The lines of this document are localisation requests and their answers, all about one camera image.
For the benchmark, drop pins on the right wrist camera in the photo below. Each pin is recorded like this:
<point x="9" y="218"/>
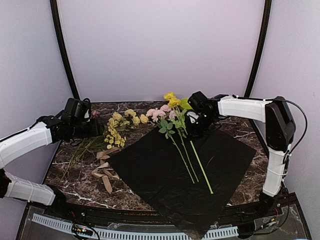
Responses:
<point x="192" y="116"/>

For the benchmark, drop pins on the yellow fake flower stem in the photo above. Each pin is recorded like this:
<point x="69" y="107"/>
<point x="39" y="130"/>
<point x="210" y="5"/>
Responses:
<point x="173" y="101"/>

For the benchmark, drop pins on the black frame post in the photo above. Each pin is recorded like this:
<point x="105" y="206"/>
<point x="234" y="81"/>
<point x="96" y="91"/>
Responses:
<point x="259" y="48"/>
<point x="62" y="48"/>

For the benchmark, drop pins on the small yellow blossom spray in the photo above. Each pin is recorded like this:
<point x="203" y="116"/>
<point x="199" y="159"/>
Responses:
<point x="111" y="138"/>

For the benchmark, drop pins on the beige ribbon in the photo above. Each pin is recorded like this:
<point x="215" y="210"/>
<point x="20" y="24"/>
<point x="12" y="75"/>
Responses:
<point x="102" y="171"/>

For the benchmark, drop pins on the left circuit board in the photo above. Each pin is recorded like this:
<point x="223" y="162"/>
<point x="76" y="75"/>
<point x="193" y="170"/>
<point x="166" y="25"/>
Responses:
<point x="82" y="231"/>

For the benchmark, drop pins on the white cable duct strip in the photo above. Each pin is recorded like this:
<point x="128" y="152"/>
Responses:
<point x="120" y="232"/>

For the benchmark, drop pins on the circuit board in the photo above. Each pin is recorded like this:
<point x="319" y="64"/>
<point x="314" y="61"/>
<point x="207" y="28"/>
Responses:
<point x="268" y="224"/>
<point x="82" y="231"/>

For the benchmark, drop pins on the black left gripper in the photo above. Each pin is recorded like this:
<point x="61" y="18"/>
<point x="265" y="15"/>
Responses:
<point x="96" y="130"/>

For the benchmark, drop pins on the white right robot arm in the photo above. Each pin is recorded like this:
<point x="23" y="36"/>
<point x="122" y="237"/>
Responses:
<point x="280" y="127"/>

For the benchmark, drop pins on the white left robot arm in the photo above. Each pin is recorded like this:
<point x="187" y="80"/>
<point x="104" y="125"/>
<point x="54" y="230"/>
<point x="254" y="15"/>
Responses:
<point x="17" y="145"/>

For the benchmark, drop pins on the green bowl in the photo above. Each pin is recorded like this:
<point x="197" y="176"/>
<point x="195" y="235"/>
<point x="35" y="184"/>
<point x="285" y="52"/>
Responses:
<point x="184" y="104"/>

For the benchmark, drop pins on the black wrapping paper sheet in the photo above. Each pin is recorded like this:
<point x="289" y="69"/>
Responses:
<point x="189" y="185"/>

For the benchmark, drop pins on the red fake rose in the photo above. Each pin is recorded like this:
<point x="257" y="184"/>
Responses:
<point x="95" y="114"/>

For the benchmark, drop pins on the black frame post right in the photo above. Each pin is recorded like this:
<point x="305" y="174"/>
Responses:
<point x="259" y="48"/>

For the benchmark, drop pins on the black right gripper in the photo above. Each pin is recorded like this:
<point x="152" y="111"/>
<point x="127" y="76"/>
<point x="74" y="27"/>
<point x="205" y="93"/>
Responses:
<point x="192" y="133"/>

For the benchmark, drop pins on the right circuit board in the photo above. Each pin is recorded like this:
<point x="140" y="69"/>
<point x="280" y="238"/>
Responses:
<point x="268" y="224"/>

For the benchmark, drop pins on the pink fake flower stem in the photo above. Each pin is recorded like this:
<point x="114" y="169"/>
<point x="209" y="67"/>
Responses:
<point x="173" y="123"/>
<point x="152" y="114"/>

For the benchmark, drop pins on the black front rail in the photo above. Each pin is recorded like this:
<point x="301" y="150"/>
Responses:
<point x="98" y="215"/>

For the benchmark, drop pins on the black frame post left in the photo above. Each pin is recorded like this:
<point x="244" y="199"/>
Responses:
<point x="62" y="48"/>

